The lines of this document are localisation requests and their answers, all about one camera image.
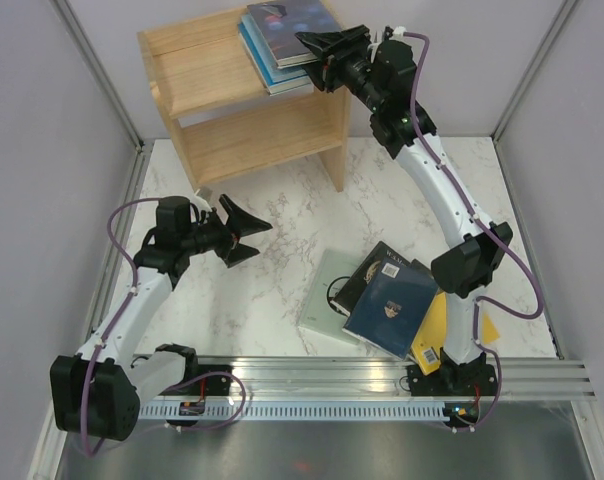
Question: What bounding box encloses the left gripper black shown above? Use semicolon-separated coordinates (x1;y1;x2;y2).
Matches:
180;195;271;268

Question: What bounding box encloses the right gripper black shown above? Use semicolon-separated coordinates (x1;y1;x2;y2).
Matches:
294;23;384;113

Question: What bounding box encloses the bright blue book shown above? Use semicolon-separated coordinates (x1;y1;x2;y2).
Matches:
238;32;311;96

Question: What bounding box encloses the dark purple galaxy book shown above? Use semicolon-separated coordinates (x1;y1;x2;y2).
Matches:
247;0;341;68

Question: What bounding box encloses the light blue book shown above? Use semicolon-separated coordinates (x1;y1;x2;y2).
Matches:
238;14;309;81

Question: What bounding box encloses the navy blue crest book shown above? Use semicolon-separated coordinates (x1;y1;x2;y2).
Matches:
343;257;438;359

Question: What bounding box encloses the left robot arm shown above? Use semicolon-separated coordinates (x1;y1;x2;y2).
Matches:
49;195;272;450

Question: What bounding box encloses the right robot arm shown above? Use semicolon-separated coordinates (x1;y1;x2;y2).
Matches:
295;25;513;396

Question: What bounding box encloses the pale green thin file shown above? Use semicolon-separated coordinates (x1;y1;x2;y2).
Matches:
298;249;360;345

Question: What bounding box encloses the wooden two-tier shelf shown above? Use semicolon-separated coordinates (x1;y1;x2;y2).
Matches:
137;6;351;191

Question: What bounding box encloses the black book white lettering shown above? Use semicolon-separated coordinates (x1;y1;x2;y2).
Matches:
330;241;430;316

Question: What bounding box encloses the yellow book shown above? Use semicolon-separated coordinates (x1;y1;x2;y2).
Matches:
407;291;499;376

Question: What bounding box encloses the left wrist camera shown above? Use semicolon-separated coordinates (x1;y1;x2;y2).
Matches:
192;187;213;212

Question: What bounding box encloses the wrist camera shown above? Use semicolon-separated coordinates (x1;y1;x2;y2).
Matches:
374;26;407;44
192;187;213;212

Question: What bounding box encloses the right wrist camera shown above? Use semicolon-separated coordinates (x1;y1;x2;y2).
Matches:
374;26;407;44

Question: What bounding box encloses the white slotted cable duct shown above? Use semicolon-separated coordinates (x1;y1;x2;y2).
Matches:
139;399;449;422

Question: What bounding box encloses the right aluminium frame post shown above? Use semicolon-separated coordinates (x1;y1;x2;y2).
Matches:
491;0;581;144

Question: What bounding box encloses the aluminium frame post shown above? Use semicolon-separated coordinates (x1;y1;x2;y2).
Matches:
491;0;581;144
50;0;145;152

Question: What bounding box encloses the left aluminium frame post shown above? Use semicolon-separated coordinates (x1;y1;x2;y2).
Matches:
50;0;145;152

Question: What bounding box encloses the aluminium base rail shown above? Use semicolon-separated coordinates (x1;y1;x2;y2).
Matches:
181;355;596;401

